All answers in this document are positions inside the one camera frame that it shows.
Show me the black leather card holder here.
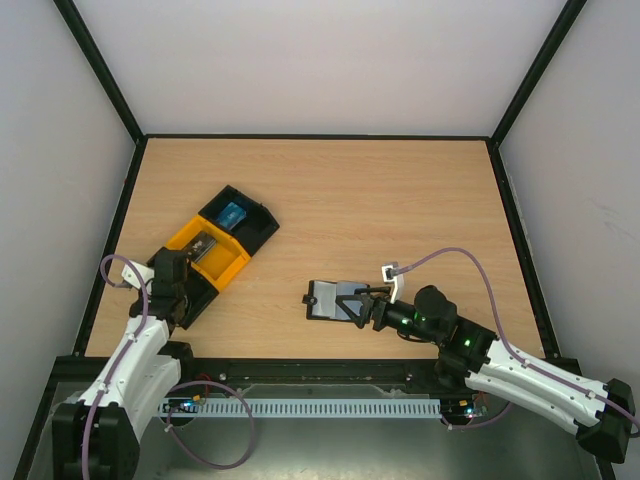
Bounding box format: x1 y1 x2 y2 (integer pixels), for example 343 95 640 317
302 280 370 321

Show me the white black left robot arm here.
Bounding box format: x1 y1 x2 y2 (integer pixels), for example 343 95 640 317
52 249 194 479

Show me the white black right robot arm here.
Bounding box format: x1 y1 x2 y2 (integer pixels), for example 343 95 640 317
324 284 634 464

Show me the blue credit card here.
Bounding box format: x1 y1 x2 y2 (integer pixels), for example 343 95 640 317
216 201 247 230

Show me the black credit card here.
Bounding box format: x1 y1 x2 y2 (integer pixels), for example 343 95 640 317
182 231 217 263

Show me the right controller circuit board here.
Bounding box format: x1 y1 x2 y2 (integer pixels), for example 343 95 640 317
443 396 489 418

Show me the controller circuit board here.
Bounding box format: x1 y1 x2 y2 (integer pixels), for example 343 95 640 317
443 396 489 418
161 395 206 414

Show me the black far sorting bin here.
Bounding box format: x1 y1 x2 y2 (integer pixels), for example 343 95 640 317
198 185 279 257

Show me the yellow middle sorting bin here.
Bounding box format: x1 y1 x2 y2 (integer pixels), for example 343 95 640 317
165 215 251 292

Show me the left controller circuit board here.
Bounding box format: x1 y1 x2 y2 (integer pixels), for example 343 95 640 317
161 395 206 414

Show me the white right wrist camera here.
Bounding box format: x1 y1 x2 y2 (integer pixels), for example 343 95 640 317
381 262 405 304

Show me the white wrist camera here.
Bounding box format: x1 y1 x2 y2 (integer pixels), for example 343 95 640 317
121 262 155 293
381 262 405 304

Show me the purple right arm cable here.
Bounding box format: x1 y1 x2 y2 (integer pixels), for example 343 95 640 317
392 247 640 441

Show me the light blue slotted cable duct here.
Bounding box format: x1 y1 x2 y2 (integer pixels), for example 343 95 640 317
158 395 442 417

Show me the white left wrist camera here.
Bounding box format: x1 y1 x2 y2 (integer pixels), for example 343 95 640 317
121 262 155 293

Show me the black cage frame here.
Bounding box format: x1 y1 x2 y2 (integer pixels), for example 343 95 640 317
9 0 617 480

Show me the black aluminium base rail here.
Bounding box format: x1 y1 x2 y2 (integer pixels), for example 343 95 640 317
52 355 581 399

